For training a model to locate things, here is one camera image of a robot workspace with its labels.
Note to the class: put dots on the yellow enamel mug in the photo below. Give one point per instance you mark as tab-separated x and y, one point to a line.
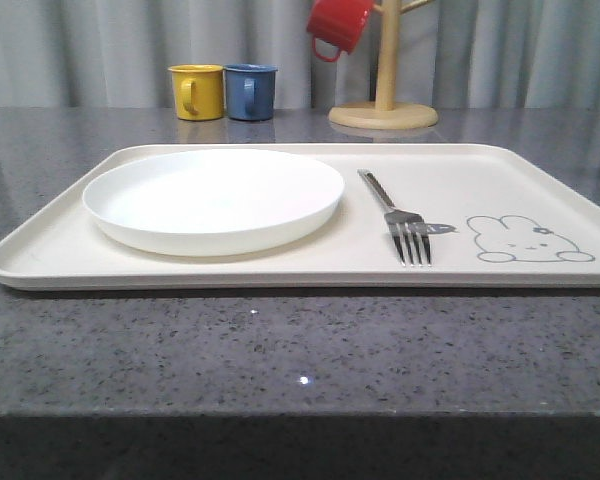
198	91

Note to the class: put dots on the white round plate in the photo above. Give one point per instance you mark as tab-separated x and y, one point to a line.
214	202

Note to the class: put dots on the grey curtain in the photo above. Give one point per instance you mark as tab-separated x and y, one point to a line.
452	54

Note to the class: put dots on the wooden mug tree stand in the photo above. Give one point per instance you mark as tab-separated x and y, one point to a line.
385	112

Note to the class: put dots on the cream rabbit serving tray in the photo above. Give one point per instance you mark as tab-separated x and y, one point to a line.
493	220

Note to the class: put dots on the blue enamel mug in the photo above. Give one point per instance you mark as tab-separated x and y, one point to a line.
250	91

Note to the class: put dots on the red enamel mug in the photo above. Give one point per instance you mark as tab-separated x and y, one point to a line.
339	23

